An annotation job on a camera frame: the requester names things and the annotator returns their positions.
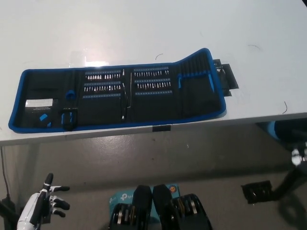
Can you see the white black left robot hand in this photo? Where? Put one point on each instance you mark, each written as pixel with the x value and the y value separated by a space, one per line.
pixel 36 207

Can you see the blue bit holder strip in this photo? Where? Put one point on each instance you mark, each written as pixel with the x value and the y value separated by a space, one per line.
pixel 152 81
pixel 102 84
pixel 153 93
pixel 101 96
pixel 151 70
pixel 103 71

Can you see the slim black silver extension rod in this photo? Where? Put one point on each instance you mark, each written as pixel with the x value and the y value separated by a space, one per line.
pixel 123 100

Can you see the black blue-edged roll-up toolkit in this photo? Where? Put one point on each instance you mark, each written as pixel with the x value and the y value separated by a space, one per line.
pixel 103 112

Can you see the silver tweezers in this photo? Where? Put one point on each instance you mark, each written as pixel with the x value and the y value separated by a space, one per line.
pixel 131 91

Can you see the blue black clip tool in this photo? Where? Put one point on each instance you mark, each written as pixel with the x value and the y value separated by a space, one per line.
pixel 69 118

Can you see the teal tp-link box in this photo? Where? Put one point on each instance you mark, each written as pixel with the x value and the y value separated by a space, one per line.
pixel 121 198

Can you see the black tape patch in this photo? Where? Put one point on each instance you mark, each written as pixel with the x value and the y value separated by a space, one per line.
pixel 230 77

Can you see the short black tape strip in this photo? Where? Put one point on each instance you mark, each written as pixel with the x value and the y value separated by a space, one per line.
pixel 161 128

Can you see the blue plastic spudger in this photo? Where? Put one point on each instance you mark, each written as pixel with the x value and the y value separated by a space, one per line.
pixel 211 82
pixel 180 81

